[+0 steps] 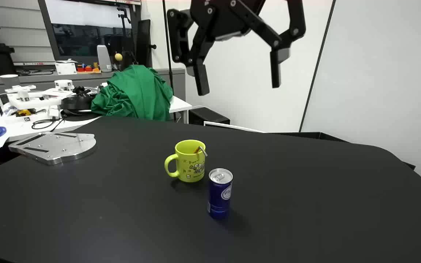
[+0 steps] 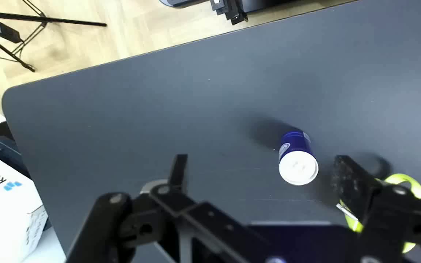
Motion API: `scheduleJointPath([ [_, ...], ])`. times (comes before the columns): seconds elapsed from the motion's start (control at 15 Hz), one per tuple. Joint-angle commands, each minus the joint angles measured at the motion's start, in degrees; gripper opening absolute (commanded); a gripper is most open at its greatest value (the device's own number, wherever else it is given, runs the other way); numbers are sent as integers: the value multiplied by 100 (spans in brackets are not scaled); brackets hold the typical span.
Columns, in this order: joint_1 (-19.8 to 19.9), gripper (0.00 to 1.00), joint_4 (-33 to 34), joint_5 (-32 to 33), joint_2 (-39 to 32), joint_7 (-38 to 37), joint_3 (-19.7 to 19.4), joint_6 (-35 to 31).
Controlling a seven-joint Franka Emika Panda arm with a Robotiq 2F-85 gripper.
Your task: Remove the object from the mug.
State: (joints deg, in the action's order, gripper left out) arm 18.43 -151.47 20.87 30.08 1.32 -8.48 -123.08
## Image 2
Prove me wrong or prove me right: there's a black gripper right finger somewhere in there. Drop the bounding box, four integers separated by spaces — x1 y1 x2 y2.
334 155 421 263

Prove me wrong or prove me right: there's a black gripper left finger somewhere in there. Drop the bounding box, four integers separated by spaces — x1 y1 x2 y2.
66 153 271 263

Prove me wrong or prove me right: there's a yellow-green mug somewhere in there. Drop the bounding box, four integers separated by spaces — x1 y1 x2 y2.
338 172 421 255

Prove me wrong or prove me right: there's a blue can with white lid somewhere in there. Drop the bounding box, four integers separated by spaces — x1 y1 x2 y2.
277 128 321 187

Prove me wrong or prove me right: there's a white cardboard box blue print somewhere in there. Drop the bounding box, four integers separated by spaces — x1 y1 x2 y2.
0 144 50 263

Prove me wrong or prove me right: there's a black storage bin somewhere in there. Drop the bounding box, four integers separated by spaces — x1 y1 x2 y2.
0 121 33 179

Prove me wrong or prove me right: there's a black power adapter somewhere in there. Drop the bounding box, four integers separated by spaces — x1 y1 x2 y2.
0 20 24 45

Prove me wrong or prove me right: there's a black tripod stand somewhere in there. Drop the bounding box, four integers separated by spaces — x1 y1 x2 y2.
0 0 109 73

